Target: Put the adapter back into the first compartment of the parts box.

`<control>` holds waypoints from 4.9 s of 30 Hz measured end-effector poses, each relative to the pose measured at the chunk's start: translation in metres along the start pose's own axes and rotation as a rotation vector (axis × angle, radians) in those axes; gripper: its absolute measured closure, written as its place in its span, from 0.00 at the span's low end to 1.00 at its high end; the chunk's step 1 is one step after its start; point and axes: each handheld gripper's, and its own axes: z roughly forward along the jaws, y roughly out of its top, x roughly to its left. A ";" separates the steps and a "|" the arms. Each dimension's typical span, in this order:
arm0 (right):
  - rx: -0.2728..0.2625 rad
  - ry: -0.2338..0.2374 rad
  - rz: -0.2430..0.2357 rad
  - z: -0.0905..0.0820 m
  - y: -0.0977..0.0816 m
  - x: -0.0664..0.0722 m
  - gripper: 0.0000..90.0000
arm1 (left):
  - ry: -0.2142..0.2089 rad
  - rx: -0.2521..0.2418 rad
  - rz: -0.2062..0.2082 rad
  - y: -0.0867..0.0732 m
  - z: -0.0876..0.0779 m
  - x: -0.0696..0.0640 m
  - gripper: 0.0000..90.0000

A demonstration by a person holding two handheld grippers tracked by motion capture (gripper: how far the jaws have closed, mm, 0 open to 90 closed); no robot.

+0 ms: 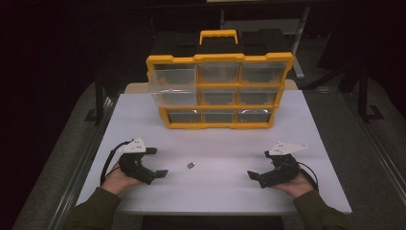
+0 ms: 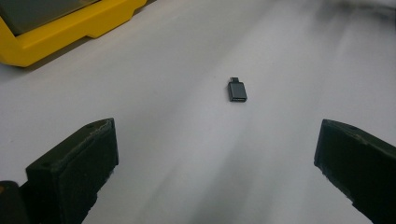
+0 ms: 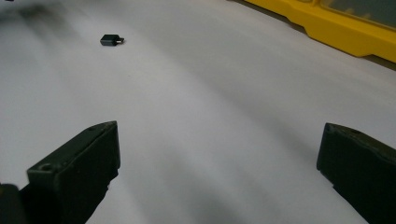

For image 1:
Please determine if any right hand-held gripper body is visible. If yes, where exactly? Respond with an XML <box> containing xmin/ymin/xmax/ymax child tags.
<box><xmin>258</xmin><ymin>142</ymin><xmax>309</xmax><ymax>190</ymax></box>

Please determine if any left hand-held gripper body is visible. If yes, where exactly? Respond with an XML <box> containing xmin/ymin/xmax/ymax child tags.
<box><xmin>118</xmin><ymin>137</ymin><xmax>158</xmax><ymax>186</ymax></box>

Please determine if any pulled-out clear plastic drawer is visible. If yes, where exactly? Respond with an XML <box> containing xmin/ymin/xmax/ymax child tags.
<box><xmin>147</xmin><ymin>67</ymin><xmax>199</xmax><ymax>108</ymax></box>

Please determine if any yellow black drawer organizer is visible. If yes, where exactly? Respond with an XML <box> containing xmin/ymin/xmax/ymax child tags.
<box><xmin>146</xmin><ymin>28</ymin><xmax>295</xmax><ymax>130</ymax></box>

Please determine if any person's right hand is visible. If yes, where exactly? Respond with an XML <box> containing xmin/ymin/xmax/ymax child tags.
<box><xmin>270</xmin><ymin>172</ymin><xmax>316</xmax><ymax>199</ymax></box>

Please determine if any person's left hand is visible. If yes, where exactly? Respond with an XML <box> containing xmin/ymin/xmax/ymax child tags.
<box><xmin>101</xmin><ymin>161</ymin><xmax>144</xmax><ymax>196</ymax></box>

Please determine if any beige wooden board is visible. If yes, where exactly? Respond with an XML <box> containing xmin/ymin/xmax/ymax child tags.
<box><xmin>124</xmin><ymin>79</ymin><xmax>299</xmax><ymax>95</ymax></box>

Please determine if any black metal stand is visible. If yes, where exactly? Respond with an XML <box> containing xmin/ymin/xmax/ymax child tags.
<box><xmin>83</xmin><ymin>71</ymin><xmax>108</xmax><ymax>127</ymax></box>
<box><xmin>356</xmin><ymin>61</ymin><xmax>385</xmax><ymax>125</ymax></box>

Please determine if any set of closed clear drawers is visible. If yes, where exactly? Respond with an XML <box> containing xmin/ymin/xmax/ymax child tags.
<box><xmin>167</xmin><ymin>61</ymin><xmax>288</xmax><ymax>125</ymax></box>

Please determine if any grey metal stand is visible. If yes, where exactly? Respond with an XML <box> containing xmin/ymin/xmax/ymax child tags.
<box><xmin>290</xmin><ymin>6</ymin><xmax>311</xmax><ymax>81</ymax></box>

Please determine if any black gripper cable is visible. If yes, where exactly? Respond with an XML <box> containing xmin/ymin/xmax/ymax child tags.
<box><xmin>100</xmin><ymin>139</ymin><xmax>134</xmax><ymax>187</ymax></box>
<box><xmin>298</xmin><ymin>160</ymin><xmax>320</xmax><ymax>192</ymax></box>

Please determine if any silver metal rail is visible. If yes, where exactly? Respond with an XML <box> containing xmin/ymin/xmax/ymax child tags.
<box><xmin>47</xmin><ymin>95</ymin><xmax>118</xmax><ymax>230</ymax></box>
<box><xmin>343</xmin><ymin>94</ymin><xmax>406</xmax><ymax>200</ymax></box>

